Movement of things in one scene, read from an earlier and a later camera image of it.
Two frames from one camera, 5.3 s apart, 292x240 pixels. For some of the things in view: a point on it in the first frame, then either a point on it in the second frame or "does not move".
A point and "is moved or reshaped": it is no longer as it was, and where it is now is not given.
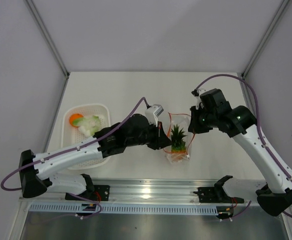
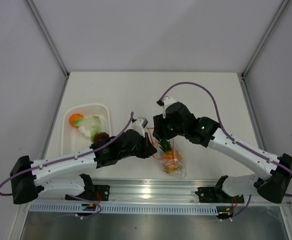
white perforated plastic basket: (71, 135) does not move
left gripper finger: (167, 142) -> (150, 151)
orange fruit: (74, 116) does not move
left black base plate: (100, 193) does not move
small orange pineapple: (178, 146) -> (170, 164)
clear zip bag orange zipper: (181, 136) is moved or reshaped
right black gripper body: (209, 118) -> (179, 129)
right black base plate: (216, 194) does not move
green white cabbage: (87, 126) does not move
